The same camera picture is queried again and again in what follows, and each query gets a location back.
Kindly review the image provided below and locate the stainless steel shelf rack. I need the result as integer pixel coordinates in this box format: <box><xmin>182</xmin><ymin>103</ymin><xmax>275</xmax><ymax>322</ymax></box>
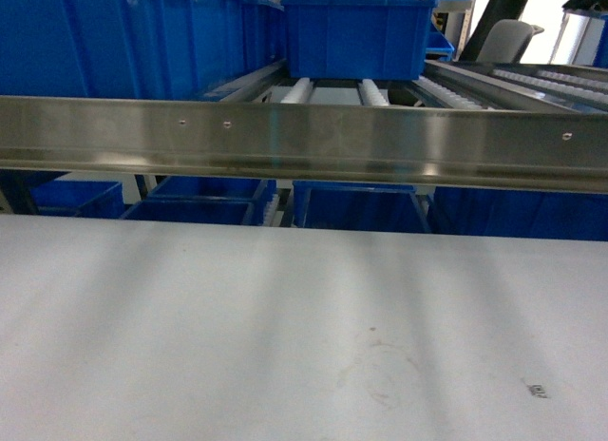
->
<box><xmin>1</xmin><ymin>61</ymin><xmax>607</xmax><ymax>214</ymax></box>

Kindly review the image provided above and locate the large blue bin left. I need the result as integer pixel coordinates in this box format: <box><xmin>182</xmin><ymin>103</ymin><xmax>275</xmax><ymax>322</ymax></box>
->
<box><xmin>1</xmin><ymin>0</ymin><xmax>286</xmax><ymax>100</ymax></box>

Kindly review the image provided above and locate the QR code sticker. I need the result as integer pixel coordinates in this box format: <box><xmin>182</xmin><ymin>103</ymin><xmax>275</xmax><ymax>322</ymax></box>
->
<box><xmin>526</xmin><ymin>384</ymin><xmax>549</xmax><ymax>399</ymax></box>

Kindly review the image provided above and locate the lower blue bin centre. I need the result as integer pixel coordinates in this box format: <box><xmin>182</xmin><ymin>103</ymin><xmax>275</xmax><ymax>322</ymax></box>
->
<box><xmin>293</xmin><ymin>181</ymin><xmax>430</xmax><ymax>234</ymax></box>

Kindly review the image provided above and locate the lower blue bin left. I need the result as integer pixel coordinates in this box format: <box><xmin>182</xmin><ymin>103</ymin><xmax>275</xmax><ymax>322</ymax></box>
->
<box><xmin>122</xmin><ymin>176</ymin><xmax>277</xmax><ymax>226</ymax></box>

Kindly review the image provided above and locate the lower blue bin right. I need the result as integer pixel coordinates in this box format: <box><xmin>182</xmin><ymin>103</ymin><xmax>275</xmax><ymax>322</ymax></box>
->
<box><xmin>427</xmin><ymin>186</ymin><xmax>607</xmax><ymax>241</ymax></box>

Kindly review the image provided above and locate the blue bin on rollers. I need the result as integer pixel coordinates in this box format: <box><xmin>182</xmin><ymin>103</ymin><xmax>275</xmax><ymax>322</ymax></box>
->
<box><xmin>282</xmin><ymin>0</ymin><xmax>435</xmax><ymax>81</ymax></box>

